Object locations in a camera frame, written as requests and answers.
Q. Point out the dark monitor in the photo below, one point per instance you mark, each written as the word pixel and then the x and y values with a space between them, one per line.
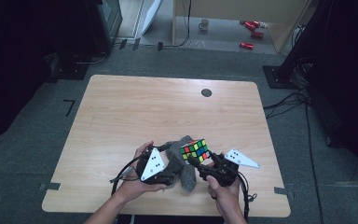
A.
pixel 105 25

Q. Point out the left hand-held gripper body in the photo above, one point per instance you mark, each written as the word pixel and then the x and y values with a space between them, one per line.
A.
pixel 152 165

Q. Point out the round grey table grommet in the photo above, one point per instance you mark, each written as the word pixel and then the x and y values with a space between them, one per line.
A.
pixel 206 92

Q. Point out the dark curtain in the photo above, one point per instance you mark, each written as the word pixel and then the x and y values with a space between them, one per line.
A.
pixel 351 77
pixel 18 62

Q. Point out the grey mug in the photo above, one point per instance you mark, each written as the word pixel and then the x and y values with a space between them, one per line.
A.
pixel 203 25

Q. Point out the white board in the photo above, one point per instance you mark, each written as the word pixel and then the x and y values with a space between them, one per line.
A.
pixel 151 15

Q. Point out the grey terry cloth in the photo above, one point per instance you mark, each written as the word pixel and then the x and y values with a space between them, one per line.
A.
pixel 180 165

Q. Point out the multicoloured puzzle cube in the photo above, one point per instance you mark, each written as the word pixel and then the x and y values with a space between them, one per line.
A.
pixel 195 151

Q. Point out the black floor plate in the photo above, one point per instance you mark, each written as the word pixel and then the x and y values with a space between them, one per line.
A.
pixel 70 72

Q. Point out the black tape strip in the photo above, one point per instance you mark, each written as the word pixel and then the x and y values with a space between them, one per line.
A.
pixel 123 44
pixel 160 46

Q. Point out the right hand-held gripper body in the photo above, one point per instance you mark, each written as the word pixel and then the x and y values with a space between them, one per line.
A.
pixel 223 174

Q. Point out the red can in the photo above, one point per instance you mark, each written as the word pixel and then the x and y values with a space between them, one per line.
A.
pixel 250 26
pixel 246 45
pixel 257 34
pixel 256 23

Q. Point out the person's right hand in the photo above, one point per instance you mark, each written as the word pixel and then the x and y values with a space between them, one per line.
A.
pixel 227 196

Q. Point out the black stand with base plate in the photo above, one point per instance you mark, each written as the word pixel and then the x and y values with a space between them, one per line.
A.
pixel 276 77

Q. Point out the black tape corner mark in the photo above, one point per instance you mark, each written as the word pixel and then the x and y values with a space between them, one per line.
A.
pixel 71 105

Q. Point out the grey tape strip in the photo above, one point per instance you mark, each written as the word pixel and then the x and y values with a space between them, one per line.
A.
pixel 49 186
pixel 284 192

